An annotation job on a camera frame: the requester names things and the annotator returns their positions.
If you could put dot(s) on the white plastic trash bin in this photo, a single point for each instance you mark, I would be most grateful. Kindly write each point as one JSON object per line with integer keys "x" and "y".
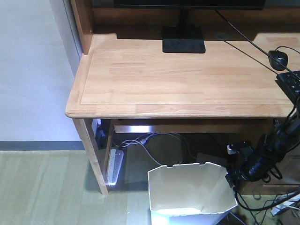
{"x": 189, "y": 194}

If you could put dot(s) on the white power strip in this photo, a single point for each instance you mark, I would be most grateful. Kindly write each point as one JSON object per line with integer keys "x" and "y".
{"x": 114, "y": 165}

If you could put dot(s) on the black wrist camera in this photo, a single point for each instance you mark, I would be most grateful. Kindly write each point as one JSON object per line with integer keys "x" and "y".
{"x": 244, "y": 148}

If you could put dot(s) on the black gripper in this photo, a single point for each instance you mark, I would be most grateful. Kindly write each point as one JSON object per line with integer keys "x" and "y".
{"x": 256, "y": 167}

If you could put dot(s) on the black keyboard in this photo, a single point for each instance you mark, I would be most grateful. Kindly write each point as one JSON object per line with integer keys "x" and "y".
{"x": 290, "y": 85}

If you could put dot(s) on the cable clutter on floor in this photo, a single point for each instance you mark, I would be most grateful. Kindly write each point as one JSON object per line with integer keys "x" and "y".
{"x": 279, "y": 204}

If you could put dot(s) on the light wooden desk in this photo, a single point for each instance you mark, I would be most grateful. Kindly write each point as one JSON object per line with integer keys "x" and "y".
{"x": 123, "y": 74}

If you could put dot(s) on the black computer mouse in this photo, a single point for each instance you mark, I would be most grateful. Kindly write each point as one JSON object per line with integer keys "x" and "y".
{"x": 278, "y": 60}

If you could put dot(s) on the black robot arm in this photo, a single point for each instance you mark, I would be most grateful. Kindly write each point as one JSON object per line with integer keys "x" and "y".
{"x": 283, "y": 141}

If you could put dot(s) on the black computer monitor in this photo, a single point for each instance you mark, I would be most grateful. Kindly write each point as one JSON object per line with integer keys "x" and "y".
{"x": 181, "y": 38}

